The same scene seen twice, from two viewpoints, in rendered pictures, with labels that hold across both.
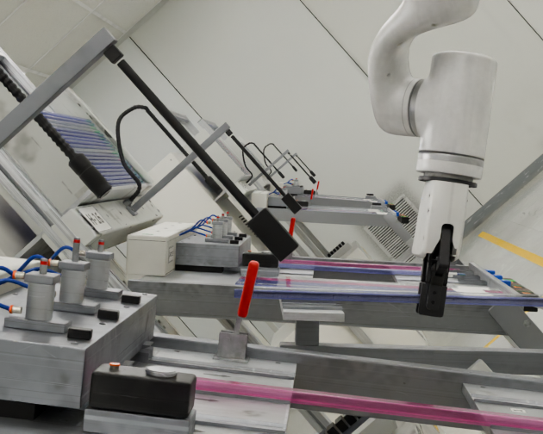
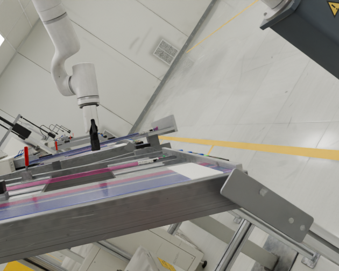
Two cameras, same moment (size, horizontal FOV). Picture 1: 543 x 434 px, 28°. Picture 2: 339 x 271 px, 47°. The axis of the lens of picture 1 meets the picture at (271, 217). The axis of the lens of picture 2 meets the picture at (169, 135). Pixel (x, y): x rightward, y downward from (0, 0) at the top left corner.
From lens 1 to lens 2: 0.20 m
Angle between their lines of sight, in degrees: 15
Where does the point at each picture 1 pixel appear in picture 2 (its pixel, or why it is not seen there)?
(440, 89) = (77, 77)
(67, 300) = not seen: outside the picture
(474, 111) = (90, 80)
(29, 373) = not seen: outside the picture
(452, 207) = (92, 113)
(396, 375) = (85, 169)
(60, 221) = not seen: outside the picture
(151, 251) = (3, 165)
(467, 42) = (111, 71)
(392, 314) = (93, 159)
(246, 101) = (38, 112)
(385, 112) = (62, 89)
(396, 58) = (59, 70)
